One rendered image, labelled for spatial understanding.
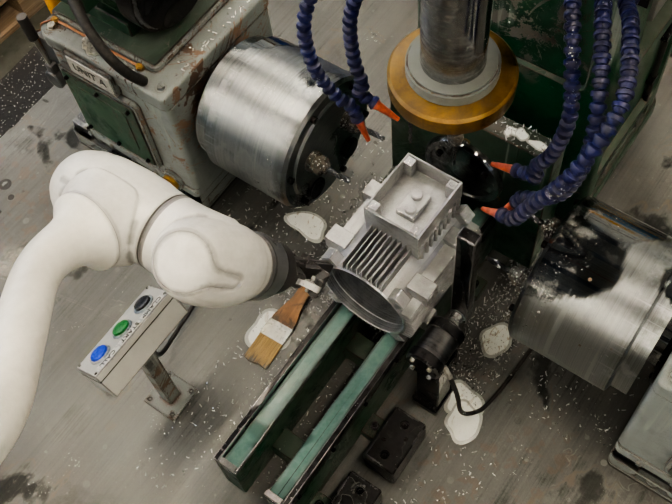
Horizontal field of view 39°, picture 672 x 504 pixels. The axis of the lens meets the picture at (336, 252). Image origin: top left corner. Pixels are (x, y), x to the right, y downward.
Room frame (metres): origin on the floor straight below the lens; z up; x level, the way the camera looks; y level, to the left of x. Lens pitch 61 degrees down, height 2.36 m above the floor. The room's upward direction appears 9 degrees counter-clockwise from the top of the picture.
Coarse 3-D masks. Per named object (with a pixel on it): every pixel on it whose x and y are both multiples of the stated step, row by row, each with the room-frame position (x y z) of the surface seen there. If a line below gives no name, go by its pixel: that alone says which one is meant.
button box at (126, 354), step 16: (160, 304) 0.66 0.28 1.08; (176, 304) 0.66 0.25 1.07; (128, 320) 0.65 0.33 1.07; (144, 320) 0.63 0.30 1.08; (160, 320) 0.64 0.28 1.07; (176, 320) 0.64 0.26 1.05; (112, 336) 0.63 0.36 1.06; (128, 336) 0.61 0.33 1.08; (144, 336) 0.61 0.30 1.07; (160, 336) 0.62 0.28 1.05; (112, 352) 0.59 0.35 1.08; (128, 352) 0.59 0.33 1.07; (144, 352) 0.60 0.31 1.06; (80, 368) 0.59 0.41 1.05; (96, 368) 0.57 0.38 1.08; (112, 368) 0.57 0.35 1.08; (128, 368) 0.57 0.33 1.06; (96, 384) 0.57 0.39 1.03; (112, 384) 0.55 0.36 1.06
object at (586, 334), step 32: (544, 224) 0.70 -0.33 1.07; (576, 224) 0.64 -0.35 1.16; (608, 224) 0.64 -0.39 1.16; (640, 224) 0.65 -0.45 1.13; (544, 256) 0.61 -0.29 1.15; (576, 256) 0.60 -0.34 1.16; (608, 256) 0.59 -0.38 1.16; (640, 256) 0.58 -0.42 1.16; (544, 288) 0.57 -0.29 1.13; (576, 288) 0.55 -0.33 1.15; (608, 288) 0.54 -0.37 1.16; (640, 288) 0.53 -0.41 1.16; (512, 320) 0.55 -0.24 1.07; (544, 320) 0.53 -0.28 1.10; (576, 320) 0.52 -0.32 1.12; (608, 320) 0.50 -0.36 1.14; (640, 320) 0.49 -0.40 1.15; (544, 352) 0.51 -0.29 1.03; (576, 352) 0.49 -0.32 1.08; (608, 352) 0.47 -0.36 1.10; (640, 352) 0.46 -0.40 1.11; (608, 384) 0.45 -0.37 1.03
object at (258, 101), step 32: (224, 64) 1.05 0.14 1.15; (256, 64) 1.03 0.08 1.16; (288, 64) 1.02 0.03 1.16; (224, 96) 0.99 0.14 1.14; (256, 96) 0.97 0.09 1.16; (288, 96) 0.95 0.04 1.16; (320, 96) 0.94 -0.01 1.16; (352, 96) 0.99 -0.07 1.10; (224, 128) 0.95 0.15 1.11; (256, 128) 0.92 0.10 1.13; (288, 128) 0.90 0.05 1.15; (320, 128) 0.92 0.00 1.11; (352, 128) 0.94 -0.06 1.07; (224, 160) 0.93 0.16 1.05; (256, 160) 0.89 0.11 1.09; (288, 160) 0.87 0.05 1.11; (320, 160) 0.88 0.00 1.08; (288, 192) 0.85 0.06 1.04; (320, 192) 0.89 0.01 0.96
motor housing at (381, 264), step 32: (352, 224) 0.76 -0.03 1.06; (448, 224) 0.73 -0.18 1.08; (352, 256) 0.69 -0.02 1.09; (384, 256) 0.67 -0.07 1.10; (448, 256) 0.68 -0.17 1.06; (352, 288) 0.70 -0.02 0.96; (384, 288) 0.63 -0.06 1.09; (448, 288) 0.67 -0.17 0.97; (384, 320) 0.64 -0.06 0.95; (416, 320) 0.59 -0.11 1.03
